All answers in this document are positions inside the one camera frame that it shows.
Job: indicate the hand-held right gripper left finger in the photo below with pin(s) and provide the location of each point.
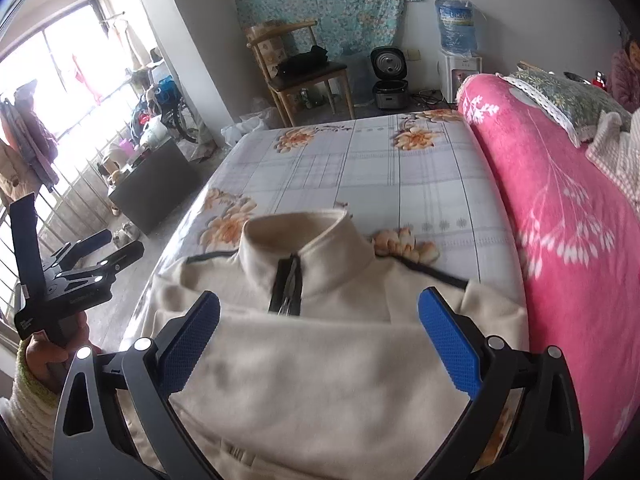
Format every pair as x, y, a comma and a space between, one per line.
192, 345

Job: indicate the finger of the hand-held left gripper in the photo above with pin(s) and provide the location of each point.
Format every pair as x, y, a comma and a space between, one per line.
85, 252
27, 245

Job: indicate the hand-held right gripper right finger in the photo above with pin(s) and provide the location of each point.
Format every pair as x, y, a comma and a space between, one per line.
450, 345

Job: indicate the cream zip jacket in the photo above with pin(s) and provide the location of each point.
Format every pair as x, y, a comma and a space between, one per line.
325, 390

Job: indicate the person's left forearm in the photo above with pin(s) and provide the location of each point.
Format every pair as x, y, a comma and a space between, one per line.
25, 420

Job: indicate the person's left hand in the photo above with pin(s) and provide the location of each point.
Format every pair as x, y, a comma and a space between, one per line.
42, 362

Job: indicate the metal window railing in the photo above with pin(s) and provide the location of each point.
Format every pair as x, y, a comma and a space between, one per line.
70, 180

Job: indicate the dark low cabinet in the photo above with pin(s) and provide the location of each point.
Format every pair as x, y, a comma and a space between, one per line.
150, 185

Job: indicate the hanging purple jacket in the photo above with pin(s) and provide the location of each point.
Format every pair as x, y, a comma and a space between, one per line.
35, 135

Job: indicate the pink floral blanket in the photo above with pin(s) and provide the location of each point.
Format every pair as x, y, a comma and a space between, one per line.
565, 260

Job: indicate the bicycle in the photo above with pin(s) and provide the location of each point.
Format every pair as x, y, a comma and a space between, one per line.
180, 120

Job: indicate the hanging red cloth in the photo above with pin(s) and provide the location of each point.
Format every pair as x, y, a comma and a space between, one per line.
82, 77

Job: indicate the blue bag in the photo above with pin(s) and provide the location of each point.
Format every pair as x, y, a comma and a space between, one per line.
165, 90

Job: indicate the white plastic bag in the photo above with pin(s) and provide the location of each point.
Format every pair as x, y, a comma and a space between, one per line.
247, 132

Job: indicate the wooden chair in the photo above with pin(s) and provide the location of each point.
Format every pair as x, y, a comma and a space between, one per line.
280, 85

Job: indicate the pink white knitted cloth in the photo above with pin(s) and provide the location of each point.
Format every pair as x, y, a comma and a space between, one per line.
620, 150

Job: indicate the white water dispenser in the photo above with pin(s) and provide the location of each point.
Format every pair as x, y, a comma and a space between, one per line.
457, 72

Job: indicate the lace trimmed floral pillow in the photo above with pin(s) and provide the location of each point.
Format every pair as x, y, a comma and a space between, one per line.
555, 92

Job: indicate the black rice cooker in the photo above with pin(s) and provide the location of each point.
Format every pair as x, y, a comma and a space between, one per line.
387, 77

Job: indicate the black bag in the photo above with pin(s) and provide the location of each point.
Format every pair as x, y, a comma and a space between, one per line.
302, 62

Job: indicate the blue water bottle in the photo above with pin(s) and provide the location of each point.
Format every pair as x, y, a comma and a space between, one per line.
455, 25

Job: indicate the teal floral curtain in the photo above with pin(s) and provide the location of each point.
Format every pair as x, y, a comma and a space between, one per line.
325, 0

